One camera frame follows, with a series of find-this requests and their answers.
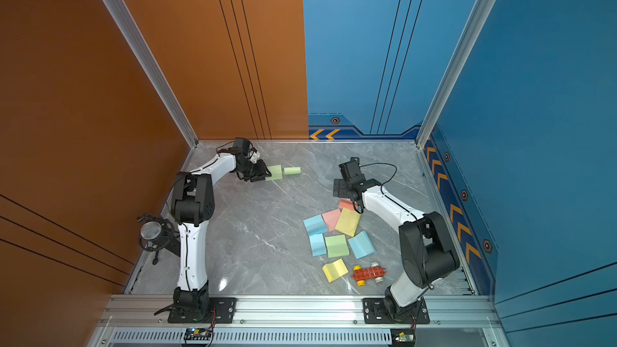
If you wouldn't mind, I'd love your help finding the circuit board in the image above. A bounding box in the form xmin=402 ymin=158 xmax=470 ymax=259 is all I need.
xmin=390 ymin=329 xmax=416 ymax=347
xmin=183 ymin=328 xmax=213 ymax=342

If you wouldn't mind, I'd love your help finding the blue memo pad right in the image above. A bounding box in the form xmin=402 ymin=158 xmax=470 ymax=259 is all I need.
xmin=348 ymin=231 xmax=376 ymax=259

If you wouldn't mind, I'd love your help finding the left circuit board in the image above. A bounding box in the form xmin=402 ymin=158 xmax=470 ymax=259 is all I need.
xmin=183 ymin=328 xmax=213 ymax=342

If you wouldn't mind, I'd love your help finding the pink fanned memo pad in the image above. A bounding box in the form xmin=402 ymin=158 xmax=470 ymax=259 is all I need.
xmin=338 ymin=200 xmax=356 ymax=211

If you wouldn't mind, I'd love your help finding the torn green memo page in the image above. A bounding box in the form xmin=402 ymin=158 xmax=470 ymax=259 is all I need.
xmin=284 ymin=167 xmax=302 ymax=177

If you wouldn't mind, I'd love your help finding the blue memo pad upper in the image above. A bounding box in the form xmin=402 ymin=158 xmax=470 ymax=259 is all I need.
xmin=303 ymin=215 xmax=329 ymax=236

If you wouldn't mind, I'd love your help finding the blue memo pad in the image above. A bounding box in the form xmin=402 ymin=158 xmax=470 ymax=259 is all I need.
xmin=308 ymin=233 xmax=327 ymax=257
xmin=348 ymin=231 xmax=376 ymax=259
xmin=303 ymin=215 xmax=329 ymax=236

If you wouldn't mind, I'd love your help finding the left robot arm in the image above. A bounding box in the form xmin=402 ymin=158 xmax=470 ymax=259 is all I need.
xmin=168 ymin=138 xmax=272 ymax=324

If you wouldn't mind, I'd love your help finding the blue memo pad lower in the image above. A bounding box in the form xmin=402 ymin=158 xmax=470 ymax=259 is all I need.
xmin=308 ymin=233 xmax=327 ymax=257

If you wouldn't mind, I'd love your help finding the yellow memo pad front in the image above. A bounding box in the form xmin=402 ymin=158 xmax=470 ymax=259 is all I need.
xmin=322 ymin=259 xmax=349 ymax=283

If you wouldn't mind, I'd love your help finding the aluminium front rail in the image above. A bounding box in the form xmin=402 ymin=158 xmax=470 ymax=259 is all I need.
xmin=88 ymin=295 xmax=509 ymax=346

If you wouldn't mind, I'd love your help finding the black microphone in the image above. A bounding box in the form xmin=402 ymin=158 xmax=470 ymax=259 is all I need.
xmin=138 ymin=214 xmax=181 ymax=265

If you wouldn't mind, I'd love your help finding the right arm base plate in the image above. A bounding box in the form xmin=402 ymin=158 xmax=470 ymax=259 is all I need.
xmin=362 ymin=297 xmax=431 ymax=325

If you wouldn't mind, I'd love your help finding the red toy car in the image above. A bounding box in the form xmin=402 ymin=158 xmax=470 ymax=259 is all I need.
xmin=352 ymin=262 xmax=387 ymax=287

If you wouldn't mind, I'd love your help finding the pink flat memo pad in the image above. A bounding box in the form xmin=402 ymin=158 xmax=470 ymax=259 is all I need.
xmin=321 ymin=209 xmax=342 ymax=231

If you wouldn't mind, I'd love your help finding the yellow memo pad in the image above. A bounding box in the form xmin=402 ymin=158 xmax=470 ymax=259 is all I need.
xmin=322 ymin=259 xmax=349 ymax=283
xmin=335 ymin=208 xmax=361 ymax=237

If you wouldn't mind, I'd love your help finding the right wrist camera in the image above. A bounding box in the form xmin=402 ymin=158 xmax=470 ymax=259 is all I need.
xmin=339 ymin=157 xmax=364 ymax=183

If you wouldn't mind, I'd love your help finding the right circuit board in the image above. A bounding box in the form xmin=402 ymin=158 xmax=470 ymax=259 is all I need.
xmin=390 ymin=329 xmax=416 ymax=347

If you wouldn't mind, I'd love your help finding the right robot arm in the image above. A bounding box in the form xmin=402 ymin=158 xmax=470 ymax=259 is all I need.
xmin=333 ymin=178 xmax=461 ymax=325

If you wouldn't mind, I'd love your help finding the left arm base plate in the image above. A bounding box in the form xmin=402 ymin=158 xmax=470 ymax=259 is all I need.
xmin=168 ymin=297 xmax=237 ymax=324

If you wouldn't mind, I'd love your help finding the green memo pad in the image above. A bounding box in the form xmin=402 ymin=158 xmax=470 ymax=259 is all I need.
xmin=265 ymin=165 xmax=284 ymax=181
xmin=325 ymin=235 xmax=350 ymax=258

